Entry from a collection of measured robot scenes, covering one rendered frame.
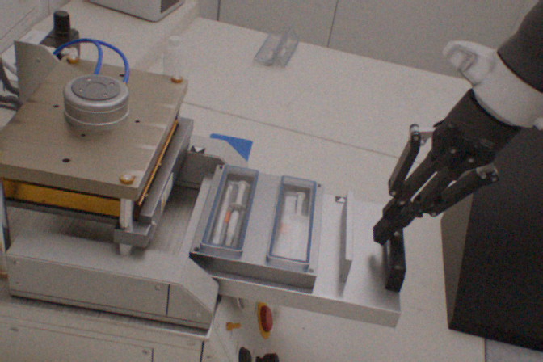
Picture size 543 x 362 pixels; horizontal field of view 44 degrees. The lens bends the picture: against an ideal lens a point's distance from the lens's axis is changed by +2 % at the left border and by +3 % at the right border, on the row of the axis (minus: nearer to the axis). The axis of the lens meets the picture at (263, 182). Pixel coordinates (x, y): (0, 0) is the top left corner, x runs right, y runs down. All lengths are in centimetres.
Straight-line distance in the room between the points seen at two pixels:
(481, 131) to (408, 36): 265
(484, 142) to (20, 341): 62
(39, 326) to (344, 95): 111
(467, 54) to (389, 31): 263
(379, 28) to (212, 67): 174
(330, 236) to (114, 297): 31
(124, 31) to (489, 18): 201
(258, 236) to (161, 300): 16
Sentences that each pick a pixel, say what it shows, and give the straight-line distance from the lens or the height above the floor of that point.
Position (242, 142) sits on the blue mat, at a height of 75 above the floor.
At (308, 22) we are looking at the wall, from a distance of 348.
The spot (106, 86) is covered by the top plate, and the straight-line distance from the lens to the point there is 87.
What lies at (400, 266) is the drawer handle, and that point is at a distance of 88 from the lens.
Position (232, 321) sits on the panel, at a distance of 92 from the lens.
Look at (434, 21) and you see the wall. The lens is 341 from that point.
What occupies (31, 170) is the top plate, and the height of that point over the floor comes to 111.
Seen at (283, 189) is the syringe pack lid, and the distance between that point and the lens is 96.
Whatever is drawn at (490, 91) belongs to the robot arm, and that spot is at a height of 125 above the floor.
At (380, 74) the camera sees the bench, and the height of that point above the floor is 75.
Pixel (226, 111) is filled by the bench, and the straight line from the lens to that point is 162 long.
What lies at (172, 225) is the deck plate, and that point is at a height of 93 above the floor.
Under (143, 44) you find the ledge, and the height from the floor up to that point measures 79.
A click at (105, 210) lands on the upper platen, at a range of 84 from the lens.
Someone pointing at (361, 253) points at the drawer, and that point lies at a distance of 94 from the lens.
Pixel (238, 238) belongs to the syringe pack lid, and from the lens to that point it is 86.
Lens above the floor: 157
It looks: 36 degrees down
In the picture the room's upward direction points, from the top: 10 degrees clockwise
